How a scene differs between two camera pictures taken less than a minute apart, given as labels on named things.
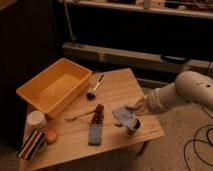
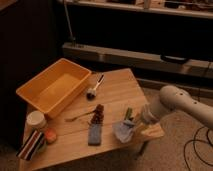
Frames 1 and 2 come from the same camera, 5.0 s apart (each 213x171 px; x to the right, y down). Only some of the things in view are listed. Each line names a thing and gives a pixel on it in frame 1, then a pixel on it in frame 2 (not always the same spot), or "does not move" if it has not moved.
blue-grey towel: (127, 115) to (123, 130)
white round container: (36, 119) does not move
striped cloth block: (32, 146) does not move
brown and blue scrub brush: (95, 126) does not move
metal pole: (73, 39) does not move
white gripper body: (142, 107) to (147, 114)
